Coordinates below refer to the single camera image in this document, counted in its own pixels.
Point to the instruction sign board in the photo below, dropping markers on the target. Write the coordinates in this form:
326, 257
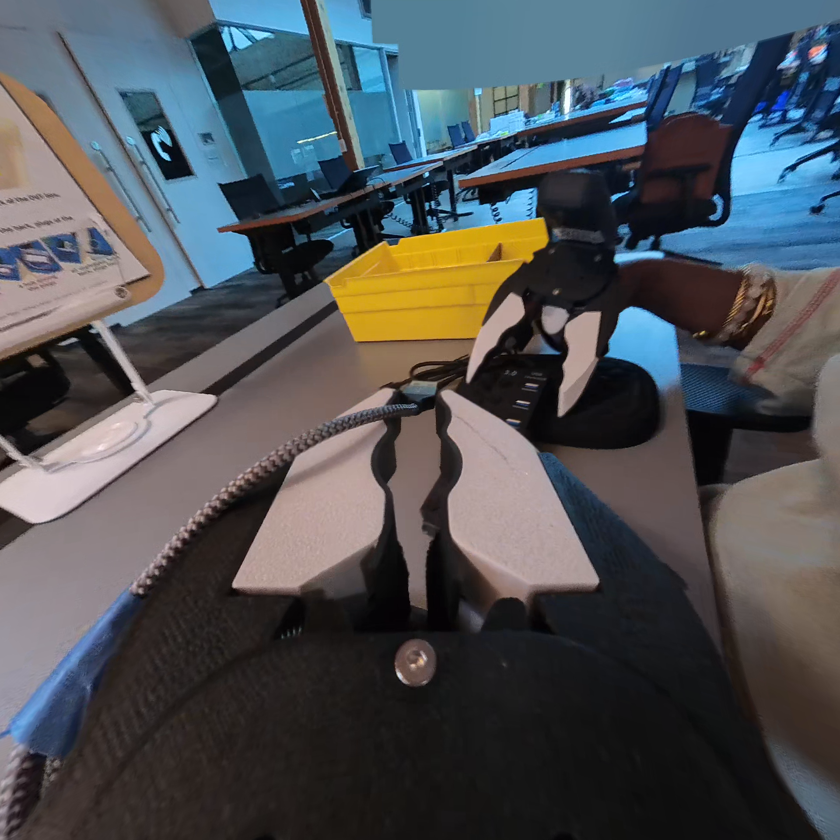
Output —
59, 216

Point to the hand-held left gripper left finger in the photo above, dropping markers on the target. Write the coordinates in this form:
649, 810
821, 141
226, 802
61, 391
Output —
321, 505

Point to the wooden pillar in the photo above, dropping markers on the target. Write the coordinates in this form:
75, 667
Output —
334, 85

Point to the white door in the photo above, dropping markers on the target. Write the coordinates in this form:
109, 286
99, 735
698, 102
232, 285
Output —
131, 170

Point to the brown backed office chair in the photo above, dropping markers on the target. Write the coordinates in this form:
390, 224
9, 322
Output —
682, 164

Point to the yellow plastic bin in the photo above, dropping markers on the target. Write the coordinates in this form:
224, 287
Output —
420, 295

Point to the person's right forearm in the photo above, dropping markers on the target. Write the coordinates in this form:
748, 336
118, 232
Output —
797, 328

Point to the white sign stand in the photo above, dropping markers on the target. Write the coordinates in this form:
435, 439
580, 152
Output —
105, 433

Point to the wood edged office desk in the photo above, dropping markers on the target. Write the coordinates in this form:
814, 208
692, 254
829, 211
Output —
558, 154
308, 210

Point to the black usb hub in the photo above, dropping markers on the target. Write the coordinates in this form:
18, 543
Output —
525, 394

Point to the blue tape strip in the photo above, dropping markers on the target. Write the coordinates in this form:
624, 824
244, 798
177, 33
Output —
72, 682

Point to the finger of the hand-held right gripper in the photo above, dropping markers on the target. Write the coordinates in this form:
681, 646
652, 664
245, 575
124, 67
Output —
492, 331
581, 354

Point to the black office chair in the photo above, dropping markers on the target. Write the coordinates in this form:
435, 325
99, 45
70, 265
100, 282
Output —
275, 229

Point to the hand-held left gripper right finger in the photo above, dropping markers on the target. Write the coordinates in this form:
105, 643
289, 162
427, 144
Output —
505, 512

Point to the black mesh chair seat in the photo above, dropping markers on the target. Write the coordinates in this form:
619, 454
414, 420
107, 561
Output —
735, 400

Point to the person's right hand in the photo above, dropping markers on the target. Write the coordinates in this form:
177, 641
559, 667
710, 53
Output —
669, 292

